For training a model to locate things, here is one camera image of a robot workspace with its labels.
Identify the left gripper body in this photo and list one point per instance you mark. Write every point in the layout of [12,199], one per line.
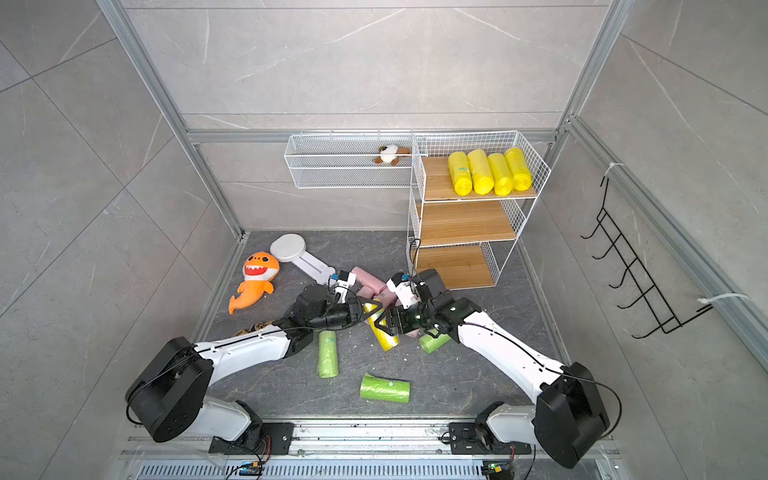
[338,315]

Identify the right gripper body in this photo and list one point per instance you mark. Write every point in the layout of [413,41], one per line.
[409,319]

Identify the yellow roll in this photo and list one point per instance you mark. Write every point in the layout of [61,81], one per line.
[385,340]
[482,177]
[460,173]
[521,175]

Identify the pink roll top angled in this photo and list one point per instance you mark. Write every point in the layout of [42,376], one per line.
[370,281]

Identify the yellow roll horizontal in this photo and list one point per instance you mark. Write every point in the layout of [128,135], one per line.
[503,180]

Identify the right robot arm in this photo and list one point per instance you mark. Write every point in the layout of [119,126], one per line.
[568,415]

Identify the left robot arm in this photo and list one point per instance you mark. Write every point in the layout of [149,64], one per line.
[169,398]

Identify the green roll right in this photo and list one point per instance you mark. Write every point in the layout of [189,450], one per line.
[432,340]

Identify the green roll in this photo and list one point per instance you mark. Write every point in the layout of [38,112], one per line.
[432,340]
[375,388]
[327,366]

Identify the green roll lower left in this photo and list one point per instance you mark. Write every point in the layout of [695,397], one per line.
[327,366]

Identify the green roll bottom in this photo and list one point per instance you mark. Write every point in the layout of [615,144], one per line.
[375,388]

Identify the white folding stand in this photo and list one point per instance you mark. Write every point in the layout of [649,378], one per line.
[291,248]

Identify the tiger striped small toy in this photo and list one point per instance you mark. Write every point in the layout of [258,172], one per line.
[251,329]

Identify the orange shark plush toy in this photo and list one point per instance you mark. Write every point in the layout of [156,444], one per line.
[258,270]

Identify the brown white plush puppy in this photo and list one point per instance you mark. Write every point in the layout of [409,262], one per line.
[391,155]

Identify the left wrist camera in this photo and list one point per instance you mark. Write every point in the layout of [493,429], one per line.
[341,284]

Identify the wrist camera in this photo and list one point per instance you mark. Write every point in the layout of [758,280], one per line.
[341,284]
[400,284]

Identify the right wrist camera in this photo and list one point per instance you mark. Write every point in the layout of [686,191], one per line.
[400,284]

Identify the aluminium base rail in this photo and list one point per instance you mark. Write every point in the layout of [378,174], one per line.
[354,448]

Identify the white three-tier wire shelf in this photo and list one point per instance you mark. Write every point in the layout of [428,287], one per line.
[467,239]

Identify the white wall wire basket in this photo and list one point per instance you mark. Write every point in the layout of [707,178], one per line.
[345,160]

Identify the black wall hook rack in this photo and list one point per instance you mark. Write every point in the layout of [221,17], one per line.
[635,271]

